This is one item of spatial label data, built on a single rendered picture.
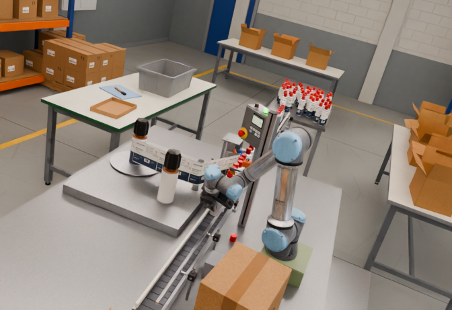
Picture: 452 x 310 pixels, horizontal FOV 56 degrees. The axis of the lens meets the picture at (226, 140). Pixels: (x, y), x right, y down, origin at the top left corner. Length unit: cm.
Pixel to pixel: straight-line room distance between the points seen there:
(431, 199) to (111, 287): 241
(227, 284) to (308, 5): 847
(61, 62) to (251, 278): 491
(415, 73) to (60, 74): 678
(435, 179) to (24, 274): 269
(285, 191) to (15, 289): 111
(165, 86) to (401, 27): 630
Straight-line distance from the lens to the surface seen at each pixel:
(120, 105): 375
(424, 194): 345
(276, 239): 186
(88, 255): 202
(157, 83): 414
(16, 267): 197
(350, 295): 220
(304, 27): 966
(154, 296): 179
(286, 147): 170
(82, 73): 589
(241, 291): 153
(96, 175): 249
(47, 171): 399
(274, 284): 161
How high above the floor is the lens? 213
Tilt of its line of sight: 23 degrees down
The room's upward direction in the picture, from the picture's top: 14 degrees clockwise
